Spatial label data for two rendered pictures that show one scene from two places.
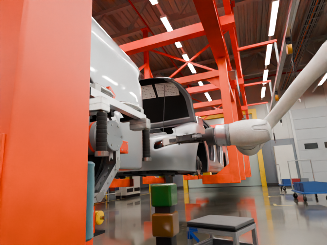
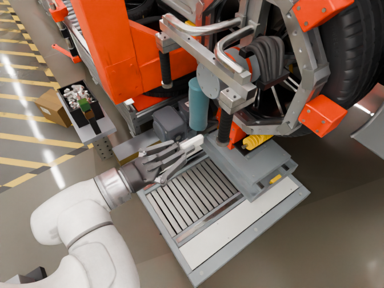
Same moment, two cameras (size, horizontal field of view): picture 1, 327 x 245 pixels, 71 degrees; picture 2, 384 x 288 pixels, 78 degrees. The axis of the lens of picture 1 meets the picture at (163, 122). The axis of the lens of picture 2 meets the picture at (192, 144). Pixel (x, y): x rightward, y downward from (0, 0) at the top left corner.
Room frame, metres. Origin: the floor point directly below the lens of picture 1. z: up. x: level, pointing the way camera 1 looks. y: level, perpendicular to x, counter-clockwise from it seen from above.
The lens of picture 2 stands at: (1.25, -0.35, 1.36)
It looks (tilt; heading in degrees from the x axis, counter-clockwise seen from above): 53 degrees down; 124
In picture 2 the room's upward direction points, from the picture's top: straight up
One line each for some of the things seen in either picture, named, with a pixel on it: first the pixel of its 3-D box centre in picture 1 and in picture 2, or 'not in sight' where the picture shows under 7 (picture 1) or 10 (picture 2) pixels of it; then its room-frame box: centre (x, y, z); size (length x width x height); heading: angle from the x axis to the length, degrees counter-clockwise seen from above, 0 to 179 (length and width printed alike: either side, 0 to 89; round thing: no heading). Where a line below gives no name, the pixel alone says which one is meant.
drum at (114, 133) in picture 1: (94, 138); (231, 70); (0.97, 0.30, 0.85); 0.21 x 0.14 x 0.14; 69
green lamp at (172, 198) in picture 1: (164, 194); (84, 104); (0.45, 0.01, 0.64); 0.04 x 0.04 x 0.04; 69
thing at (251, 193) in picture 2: not in sight; (245, 154); (1.06, 0.52, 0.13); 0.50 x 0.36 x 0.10; 159
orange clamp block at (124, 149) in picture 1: (118, 147); (321, 115); (1.29, 0.26, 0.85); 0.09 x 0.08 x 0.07; 159
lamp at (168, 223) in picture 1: (165, 223); (88, 112); (0.45, 0.01, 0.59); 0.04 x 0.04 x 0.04; 69
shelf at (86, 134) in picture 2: not in sight; (84, 111); (0.27, 0.08, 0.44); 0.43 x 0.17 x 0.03; 159
